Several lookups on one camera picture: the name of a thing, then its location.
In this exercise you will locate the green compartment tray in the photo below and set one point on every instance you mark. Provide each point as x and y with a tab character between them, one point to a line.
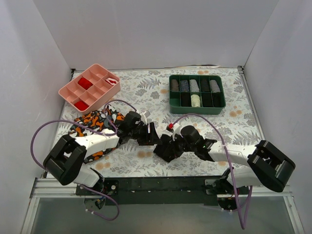
211	103

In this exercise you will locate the floral fern table mat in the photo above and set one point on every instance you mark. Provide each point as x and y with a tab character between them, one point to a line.
148	90

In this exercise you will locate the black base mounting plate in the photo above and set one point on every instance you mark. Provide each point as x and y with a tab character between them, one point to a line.
206	190

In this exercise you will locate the aluminium frame rail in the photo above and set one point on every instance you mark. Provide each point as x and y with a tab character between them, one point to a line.
50	188

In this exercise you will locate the white patterned rolled socks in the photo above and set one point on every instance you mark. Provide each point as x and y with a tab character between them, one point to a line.
214	86

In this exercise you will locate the grey brown rolled socks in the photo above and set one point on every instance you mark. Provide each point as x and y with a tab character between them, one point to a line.
174	85

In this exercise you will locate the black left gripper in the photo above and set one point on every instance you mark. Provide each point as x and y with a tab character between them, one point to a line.
147	136

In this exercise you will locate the blue striped rolled socks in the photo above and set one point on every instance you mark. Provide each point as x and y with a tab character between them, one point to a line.
184	86

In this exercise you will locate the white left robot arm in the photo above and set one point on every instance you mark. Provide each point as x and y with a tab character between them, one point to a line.
68	158

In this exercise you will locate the orange camouflage patterned garment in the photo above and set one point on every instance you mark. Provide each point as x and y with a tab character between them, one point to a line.
96	120

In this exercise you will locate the red white rolled garment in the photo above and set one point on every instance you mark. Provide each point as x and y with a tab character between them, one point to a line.
111	81

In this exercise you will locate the black rolled socks front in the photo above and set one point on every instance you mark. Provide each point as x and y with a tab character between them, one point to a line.
185	100

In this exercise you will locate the pink compartment tray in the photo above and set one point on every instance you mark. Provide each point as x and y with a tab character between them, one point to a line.
91	89

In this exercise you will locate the red rolled garment back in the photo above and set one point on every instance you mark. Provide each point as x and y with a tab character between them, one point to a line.
84	83

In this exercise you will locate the red rolled garment front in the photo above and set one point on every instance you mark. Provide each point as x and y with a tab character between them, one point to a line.
81	105

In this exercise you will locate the black rolled socks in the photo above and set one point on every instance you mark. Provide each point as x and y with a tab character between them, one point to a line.
185	100
204	85

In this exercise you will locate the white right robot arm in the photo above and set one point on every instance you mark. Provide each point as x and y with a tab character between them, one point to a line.
249	165

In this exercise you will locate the black rolled socks back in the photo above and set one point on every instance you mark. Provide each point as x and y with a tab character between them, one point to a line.
204	85

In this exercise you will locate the black underwear beige waistband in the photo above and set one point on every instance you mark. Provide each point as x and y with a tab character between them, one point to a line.
170	148

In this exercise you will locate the grey white rolled socks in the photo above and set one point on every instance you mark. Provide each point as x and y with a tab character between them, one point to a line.
194	88

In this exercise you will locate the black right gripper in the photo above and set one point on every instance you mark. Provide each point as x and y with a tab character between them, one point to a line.
174	145

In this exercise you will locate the cream rolled socks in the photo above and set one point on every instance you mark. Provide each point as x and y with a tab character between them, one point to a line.
195	100

